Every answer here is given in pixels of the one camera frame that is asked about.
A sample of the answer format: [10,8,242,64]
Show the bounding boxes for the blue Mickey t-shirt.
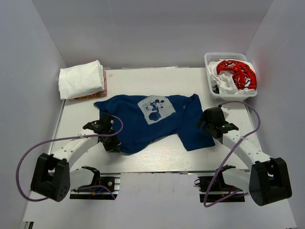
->
[93,94,215,154]

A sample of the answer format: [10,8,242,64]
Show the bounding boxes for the white t-shirt with red print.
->
[206,59,257,95]

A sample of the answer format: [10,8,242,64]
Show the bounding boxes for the dark green t-shirt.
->
[213,87,219,94]

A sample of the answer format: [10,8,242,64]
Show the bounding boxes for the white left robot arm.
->
[30,114,123,202]

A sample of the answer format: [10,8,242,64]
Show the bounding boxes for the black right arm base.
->
[194,176,245,204]

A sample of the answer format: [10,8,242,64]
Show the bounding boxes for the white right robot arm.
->
[197,106,292,206]

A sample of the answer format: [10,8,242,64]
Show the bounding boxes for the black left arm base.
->
[69,174,121,200]

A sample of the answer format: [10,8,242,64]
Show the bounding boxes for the folded red patterned t-shirt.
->
[70,93,101,101]

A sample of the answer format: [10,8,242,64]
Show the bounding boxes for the folded pink t-shirt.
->
[100,70,107,97]

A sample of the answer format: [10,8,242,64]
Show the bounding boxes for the folded white t-shirt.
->
[58,60,104,100]

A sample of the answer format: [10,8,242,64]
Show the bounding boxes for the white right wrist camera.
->
[221,106,230,119]

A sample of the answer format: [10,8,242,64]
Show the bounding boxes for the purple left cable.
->
[16,115,124,202]

